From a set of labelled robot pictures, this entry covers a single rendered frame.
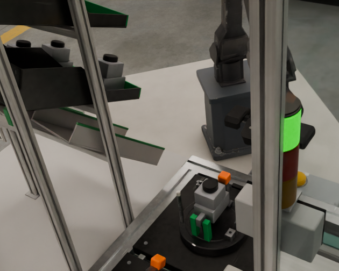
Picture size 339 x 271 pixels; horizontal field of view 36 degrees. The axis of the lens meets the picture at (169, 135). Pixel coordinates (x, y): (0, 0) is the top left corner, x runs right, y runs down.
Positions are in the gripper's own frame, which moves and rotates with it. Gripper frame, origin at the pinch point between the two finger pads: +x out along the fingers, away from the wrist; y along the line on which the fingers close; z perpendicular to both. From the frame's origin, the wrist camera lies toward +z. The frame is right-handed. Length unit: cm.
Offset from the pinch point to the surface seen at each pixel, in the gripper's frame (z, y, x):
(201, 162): 4.1, -15.4, 7.8
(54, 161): 13, -59, 17
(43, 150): 11, -65, 17
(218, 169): 4.5, -10.5, 7.9
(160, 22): -208, -191, 99
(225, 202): 19.8, 0.3, 0.0
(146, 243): 31.0, -11.8, 6.9
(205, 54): -181, -134, 100
